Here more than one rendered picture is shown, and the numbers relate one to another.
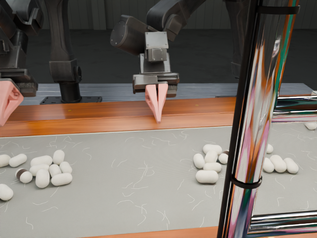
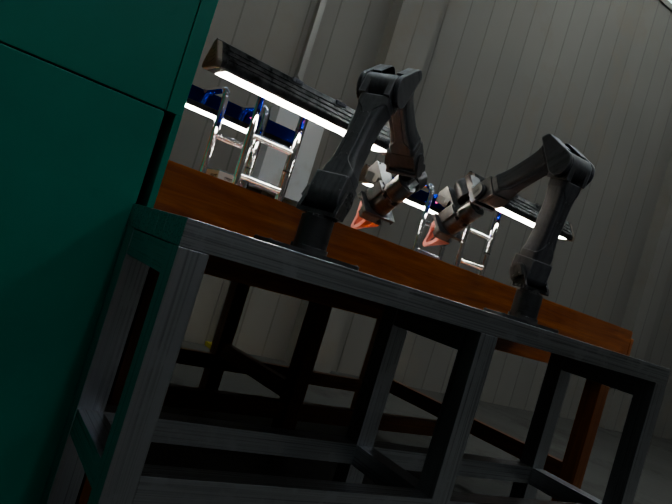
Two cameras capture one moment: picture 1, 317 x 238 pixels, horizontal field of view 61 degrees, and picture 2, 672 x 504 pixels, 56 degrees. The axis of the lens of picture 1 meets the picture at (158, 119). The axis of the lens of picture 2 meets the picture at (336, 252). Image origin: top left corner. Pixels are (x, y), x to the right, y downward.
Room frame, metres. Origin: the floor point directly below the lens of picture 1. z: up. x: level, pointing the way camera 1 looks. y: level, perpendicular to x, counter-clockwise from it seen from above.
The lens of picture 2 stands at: (1.88, -0.86, 0.66)
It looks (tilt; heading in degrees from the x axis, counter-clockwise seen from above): 2 degrees up; 149
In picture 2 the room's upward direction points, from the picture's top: 17 degrees clockwise
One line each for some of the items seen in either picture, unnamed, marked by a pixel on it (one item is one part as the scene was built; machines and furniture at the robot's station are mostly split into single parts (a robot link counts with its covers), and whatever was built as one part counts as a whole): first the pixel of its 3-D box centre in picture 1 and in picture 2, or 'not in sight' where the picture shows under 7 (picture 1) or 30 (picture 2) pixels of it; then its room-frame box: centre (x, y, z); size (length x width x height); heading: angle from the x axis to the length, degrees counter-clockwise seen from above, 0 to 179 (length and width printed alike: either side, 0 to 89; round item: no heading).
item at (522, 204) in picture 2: not in sight; (521, 208); (0.25, 0.83, 1.08); 0.62 x 0.08 x 0.07; 96
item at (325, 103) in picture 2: not in sight; (312, 103); (0.35, -0.14, 1.08); 0.62 x 0.08 x 0.07; 96
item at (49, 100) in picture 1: (70, 92); (525, 307); (0.86, 0.30, 0.71); 0.20 x 0.07 x 0.08; 90
